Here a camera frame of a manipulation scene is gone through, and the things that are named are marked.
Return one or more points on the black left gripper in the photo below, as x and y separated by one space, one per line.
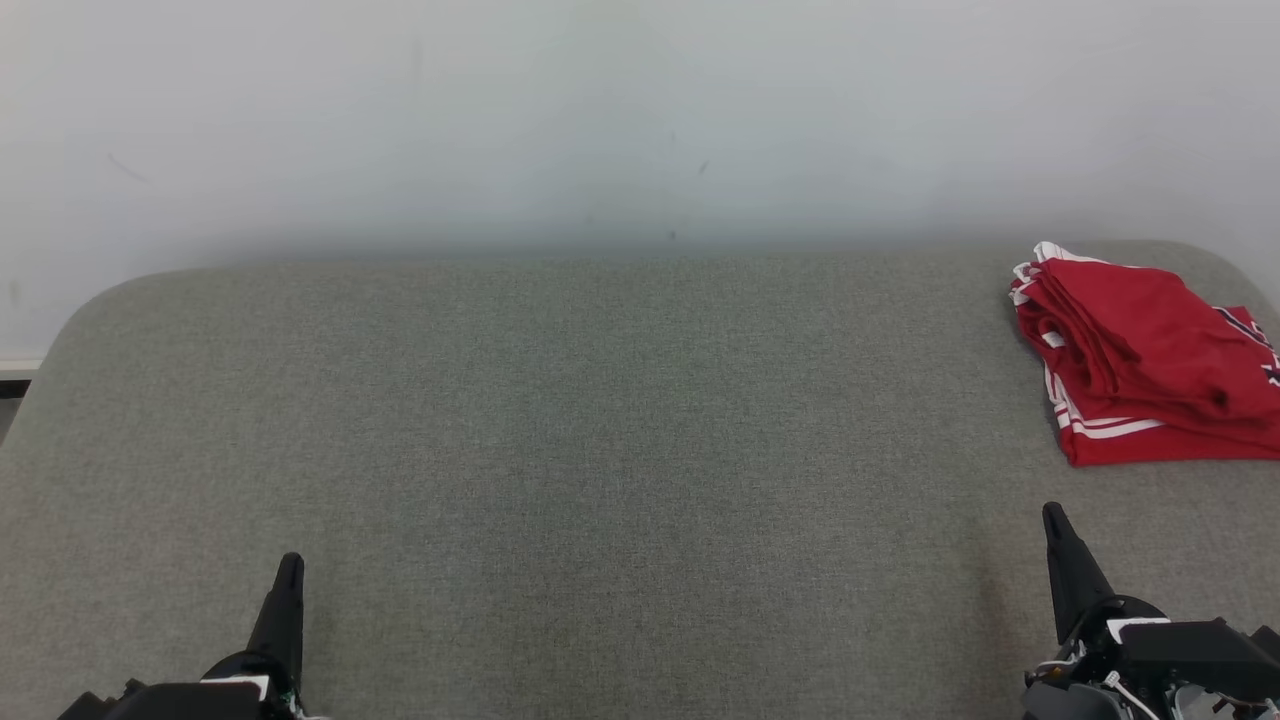
180 700

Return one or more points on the red white jersey shirt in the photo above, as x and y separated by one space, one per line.
1150 448

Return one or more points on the red white striped shorts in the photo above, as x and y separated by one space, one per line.
1130 320

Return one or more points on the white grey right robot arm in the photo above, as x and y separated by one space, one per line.
1205 708

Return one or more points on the white wall baseboard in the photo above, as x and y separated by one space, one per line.
18 368

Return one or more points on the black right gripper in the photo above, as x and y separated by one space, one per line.
1180 655

